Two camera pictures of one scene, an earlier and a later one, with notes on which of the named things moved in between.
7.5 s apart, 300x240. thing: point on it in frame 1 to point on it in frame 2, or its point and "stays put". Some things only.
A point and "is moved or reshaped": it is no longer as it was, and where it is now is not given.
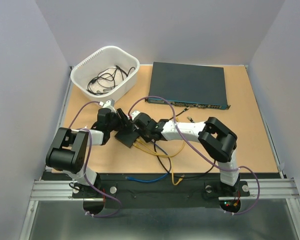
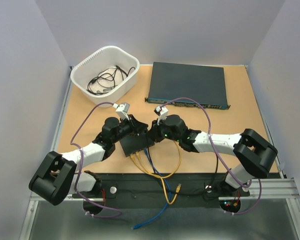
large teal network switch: x=188 y=85 stays put
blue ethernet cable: x=133 y=179 to x=164 y=211
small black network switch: x=127 y=137 is moved or reshaped
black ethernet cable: x=181 y=175 to x=183 y=192
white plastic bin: x=108 y=74 stays put
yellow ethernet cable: x=139 y=144 to x=145 y=169
